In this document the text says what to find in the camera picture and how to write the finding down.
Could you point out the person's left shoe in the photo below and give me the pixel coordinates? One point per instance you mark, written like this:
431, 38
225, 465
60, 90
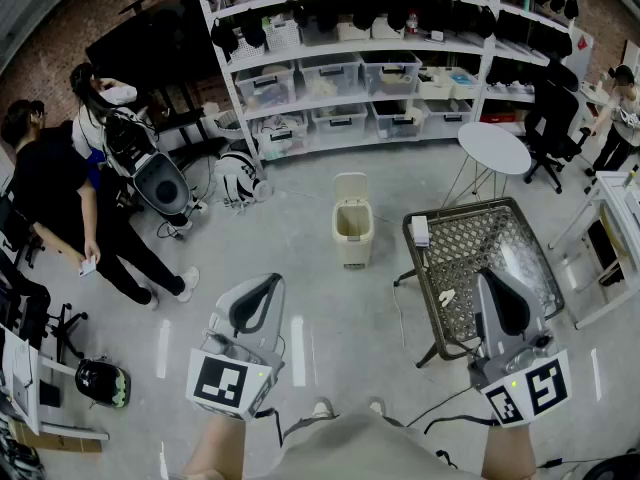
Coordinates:
322, 408

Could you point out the black display stand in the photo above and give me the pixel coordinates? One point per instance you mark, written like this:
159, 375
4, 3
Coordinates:
182, 113

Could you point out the person's shoe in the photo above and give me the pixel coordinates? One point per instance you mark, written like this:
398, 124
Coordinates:
322, 408
378, 405

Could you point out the rows of clear storage bins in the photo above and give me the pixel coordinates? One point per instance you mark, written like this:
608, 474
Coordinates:
330, 78

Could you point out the white metal shelving rack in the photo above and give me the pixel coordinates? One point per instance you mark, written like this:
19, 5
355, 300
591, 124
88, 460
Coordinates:
350, 48

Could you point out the cream waste bin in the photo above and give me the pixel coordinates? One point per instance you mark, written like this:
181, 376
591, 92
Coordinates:
352, 248

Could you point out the person's left forearm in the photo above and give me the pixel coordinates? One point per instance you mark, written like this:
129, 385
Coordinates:
215, 448

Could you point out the small white object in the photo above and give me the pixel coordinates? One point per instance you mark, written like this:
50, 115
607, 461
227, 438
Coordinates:
446, 296

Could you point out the person's right forearm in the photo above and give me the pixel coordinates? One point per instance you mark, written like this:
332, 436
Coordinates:
507, 450

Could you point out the person's beige shirt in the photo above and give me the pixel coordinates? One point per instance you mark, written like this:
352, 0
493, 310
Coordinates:
360, 448

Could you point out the black office chair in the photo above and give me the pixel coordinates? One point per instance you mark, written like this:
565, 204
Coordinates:
550, 113

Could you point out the black green helmet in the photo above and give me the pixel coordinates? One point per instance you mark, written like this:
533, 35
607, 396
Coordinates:
102, 383

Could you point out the white rectangular box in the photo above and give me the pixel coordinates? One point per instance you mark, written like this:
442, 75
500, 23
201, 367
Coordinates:
419, 230

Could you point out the woven-top square table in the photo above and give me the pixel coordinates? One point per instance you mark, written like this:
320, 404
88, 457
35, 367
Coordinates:
460, 248

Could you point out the white round basket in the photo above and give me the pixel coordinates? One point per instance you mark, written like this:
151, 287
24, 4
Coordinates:
227, 125

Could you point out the white round table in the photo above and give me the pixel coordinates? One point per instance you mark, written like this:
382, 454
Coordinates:
492, 148

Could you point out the white card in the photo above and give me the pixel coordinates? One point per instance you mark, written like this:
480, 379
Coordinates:
87, 266

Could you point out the white perforated basket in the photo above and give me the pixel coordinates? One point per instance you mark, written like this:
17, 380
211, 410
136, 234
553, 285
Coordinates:
282, 33
245, 50

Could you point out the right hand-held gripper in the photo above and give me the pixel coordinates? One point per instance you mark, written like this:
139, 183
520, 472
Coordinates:
545, 388

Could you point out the black swivel chair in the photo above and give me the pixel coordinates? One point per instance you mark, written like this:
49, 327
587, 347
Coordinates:
65, 328

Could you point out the red bottle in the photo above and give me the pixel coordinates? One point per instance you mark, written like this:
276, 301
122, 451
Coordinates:
411, 22

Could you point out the person's right shoe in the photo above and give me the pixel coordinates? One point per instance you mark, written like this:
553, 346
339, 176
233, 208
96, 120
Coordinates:
378, 405

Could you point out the white desk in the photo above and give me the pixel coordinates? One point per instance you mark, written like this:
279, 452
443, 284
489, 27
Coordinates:
25, 373
615, 188

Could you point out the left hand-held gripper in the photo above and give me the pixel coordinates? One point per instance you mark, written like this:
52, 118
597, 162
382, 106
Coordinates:
220, 383

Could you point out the cream storage box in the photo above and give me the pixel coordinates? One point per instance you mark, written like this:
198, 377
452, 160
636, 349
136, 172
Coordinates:
386, 28
352, 30

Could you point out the small cream bin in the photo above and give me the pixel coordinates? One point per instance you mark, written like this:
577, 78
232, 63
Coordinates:
462, 82
435, 83

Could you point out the grey pod with black disc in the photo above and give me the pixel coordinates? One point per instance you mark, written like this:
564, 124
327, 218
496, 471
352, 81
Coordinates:
162, 188

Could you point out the large black display screen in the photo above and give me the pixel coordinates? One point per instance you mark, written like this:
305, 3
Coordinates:
145, 53

